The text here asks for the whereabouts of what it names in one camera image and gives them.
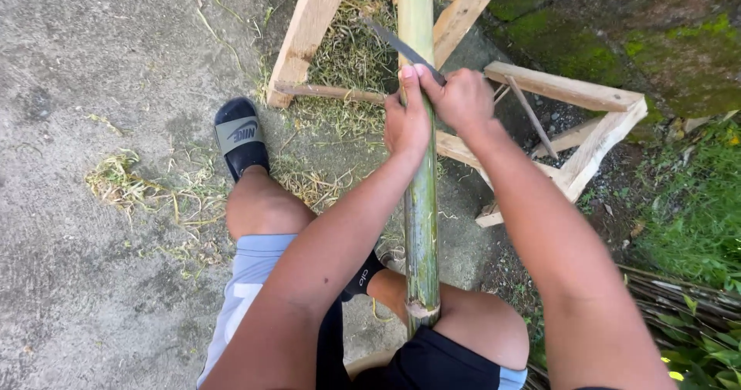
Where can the green bamboo pole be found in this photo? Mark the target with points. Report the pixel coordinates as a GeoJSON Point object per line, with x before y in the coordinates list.
{"type": "Point", "coordinates": [421, 216]}

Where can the person's left leg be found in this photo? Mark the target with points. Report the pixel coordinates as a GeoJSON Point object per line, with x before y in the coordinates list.
{"type": "Point", "coordinates": [260, 205]}

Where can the person's right hand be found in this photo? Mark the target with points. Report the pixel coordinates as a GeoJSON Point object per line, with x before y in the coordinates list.
{"type": "Point", "coordinates": [466, 103]}

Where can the dark steel knife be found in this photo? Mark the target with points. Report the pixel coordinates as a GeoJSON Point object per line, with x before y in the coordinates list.
{"type": "Point", "coordinates": [393, 41]}

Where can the wooden sawhorse frame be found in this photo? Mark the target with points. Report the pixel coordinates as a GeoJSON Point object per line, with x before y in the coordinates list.
{"type": "Point", "coordinates": [584, 95]}

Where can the person's left hand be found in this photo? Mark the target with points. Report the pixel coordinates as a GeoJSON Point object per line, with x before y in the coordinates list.
{"type": "Point", "coordinates": [408, 129]}

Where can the grey and black shorts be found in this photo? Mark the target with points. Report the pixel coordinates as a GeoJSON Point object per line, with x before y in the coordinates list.
{"type": "Point", "coordinates": [249, 286]}

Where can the heap of bamboo shavings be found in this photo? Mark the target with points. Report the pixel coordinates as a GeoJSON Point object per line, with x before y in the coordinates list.
{"type": "Point", "coordinates": [341, 60]}

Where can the pile of thin bamboo strips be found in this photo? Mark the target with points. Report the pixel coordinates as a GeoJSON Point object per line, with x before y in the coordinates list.
{"type": "Point", "coordinates": [666, 297]}

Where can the person's leg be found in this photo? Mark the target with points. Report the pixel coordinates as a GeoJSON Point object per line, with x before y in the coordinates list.
{"type": "Point", "coordinates": [260, 205]}
{"type": "Point", "coordinates": [480, 320]}

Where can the thin wooden stick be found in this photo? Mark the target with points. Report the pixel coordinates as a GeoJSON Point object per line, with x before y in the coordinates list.
{"type": "Point", "coordinates": [532, 118]}

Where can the green grass and plants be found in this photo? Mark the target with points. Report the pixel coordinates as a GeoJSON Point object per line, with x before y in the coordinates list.
{"type": "Point", "coordinates": [700, 216]}

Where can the person's right leg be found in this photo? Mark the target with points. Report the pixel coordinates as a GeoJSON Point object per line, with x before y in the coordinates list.
{"type": "Point", "coordinates": [480, 320]}

